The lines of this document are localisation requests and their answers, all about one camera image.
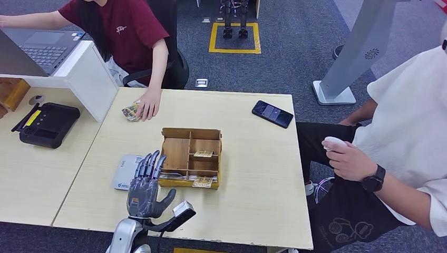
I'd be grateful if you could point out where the black office chair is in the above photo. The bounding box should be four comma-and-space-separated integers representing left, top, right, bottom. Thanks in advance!
123, 0, 190, 91

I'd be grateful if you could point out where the person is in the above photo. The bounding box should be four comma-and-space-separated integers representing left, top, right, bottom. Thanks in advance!
0, 0, 171, 122
296, 45, 447, 253

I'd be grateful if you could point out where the yellow sticker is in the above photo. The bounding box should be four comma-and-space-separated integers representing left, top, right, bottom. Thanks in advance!
25, 109, 43, 127

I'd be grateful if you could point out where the white handheld remote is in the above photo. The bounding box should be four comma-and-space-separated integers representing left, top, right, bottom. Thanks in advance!
322, 136, 348, 151

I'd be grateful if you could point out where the black robot leg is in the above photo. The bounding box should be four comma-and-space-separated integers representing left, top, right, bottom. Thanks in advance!
222, 0, 234, 40
238, 0, 249, 40

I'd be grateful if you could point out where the yellow floor tape square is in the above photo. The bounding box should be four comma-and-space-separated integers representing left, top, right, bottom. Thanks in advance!
209, 22, 262, 55

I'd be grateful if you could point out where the person's left hand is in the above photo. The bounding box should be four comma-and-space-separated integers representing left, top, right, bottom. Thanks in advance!
134, 89, 162, 122
322, 139, 378, 182

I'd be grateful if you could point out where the white desk riser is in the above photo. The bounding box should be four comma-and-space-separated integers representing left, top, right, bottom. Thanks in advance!
0, 40, 121, 123

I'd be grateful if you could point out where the grey kiosk stand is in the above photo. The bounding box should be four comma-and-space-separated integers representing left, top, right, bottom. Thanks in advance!
312, 0, 413, 106

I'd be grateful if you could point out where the brown wooden box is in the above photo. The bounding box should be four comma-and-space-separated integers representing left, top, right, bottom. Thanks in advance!
0, 77, 32, 120

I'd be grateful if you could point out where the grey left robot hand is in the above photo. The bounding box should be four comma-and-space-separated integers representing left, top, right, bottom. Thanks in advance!
126, 150, 177, 220

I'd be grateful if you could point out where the black smartphone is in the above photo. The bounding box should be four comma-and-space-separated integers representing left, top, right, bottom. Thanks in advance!
251, 100, 295, 129

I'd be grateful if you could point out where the wooden organizer box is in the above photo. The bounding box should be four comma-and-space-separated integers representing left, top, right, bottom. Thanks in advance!
159, 127, 223, 190

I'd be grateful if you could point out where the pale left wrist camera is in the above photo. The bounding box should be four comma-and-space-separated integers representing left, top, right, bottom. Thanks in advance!
164, 200, 197, 233

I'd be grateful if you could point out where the black controller device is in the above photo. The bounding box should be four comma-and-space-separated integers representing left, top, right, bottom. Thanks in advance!
11, 102, 82, 150

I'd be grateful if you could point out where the black wristwatch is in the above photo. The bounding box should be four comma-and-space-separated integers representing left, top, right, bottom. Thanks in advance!
361, 164, 386, 193

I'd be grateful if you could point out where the stack of printed cards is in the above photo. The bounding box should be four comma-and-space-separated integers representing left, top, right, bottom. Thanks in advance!
121, 101, 142, 122

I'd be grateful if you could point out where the grey laptop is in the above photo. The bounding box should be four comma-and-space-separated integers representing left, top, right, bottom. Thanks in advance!
0, 28, 86, 77

